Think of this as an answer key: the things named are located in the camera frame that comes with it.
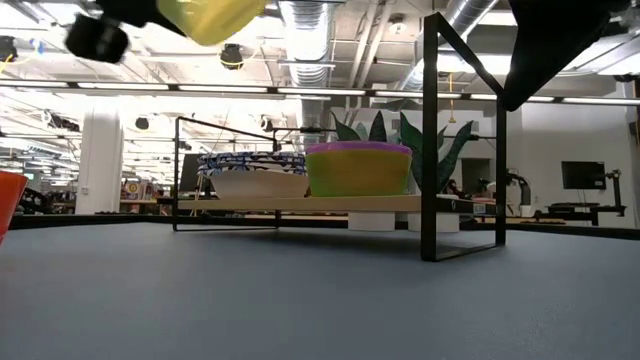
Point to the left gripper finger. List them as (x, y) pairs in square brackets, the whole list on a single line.
[(162, 17)]

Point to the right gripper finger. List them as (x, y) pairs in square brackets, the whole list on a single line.
[(525, 75)]

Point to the yellow plastic bowl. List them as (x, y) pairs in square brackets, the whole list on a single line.
[(215, 20)]

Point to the purple plastic bowl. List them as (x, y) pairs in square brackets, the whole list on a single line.
[(357, 147)]

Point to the green plastic bowl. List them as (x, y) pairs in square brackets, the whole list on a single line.
[(357, 175)]

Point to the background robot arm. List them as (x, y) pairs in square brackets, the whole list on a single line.
[(521, 187)]

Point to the long ceiling light strip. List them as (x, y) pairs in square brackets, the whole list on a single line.
[(225, 88)]

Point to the white room column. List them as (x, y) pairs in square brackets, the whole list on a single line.
[(100, 165)]

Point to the black monitor stand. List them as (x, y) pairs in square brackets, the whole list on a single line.
[(616, 185)]

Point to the background black desk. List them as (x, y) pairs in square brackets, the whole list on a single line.
[(580, 209)]

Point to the dark background monitor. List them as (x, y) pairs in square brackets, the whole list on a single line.
[(189, 172)]

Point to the orange-red plastic bowl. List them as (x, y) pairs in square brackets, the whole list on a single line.
[(10, 200)]

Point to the blue-grey table mat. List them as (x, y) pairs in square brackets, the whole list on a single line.
[(320, 310)]

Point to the black ceiling dome camera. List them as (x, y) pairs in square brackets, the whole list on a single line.
[(142, 123), (232, 56)]

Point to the smooth silver ceiling duct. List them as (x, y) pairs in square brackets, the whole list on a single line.
[(470, 15)]

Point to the black wall monitor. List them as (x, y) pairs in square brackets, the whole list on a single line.
[(582, 175)]

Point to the ribbed silver ceiling duct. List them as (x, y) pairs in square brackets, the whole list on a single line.
[(305, 40)]

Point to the black metal table frame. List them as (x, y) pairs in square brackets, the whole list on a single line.
[(100, 220)]

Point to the wooden shelf with black frame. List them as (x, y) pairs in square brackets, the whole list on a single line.
[(300, 203)]

